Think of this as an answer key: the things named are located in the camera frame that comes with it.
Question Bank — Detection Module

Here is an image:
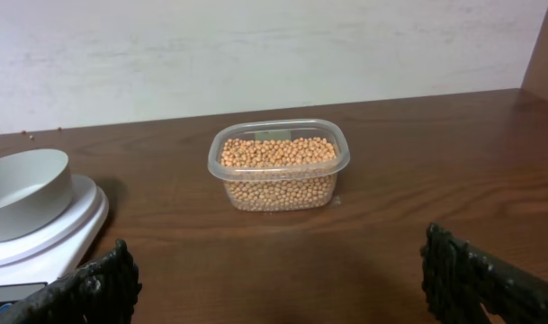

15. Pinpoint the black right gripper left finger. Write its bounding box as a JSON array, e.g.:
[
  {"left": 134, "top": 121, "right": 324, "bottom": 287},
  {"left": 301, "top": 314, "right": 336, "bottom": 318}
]
[{"left": 0, "top": 238, "right": 142, "bottom": 324}]

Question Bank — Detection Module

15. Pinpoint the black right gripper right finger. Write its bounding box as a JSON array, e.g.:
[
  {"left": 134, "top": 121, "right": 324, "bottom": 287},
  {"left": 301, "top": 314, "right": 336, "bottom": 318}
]
[{"left": 420, "top": 223, "right": 548, "bottom": 324}]

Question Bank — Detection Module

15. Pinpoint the white digital kitchen scale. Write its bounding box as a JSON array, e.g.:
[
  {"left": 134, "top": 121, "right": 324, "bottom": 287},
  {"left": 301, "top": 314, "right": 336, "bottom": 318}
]
[{"left": 0, "top": 175, "right": 109, "bottom": 312}]

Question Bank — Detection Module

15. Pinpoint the grey round bowl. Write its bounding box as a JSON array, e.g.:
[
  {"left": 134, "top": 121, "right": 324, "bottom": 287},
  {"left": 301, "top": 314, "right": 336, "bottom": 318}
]
[{"left": 0, "top": 148, "right": 73, "bottom": 242}]

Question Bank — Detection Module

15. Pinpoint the clear plastic container of beans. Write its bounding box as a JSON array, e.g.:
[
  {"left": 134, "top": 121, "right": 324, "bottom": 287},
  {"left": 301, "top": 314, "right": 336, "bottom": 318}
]
[{"left": 207, "top": 119, "right": 351, "bottom": 212}]

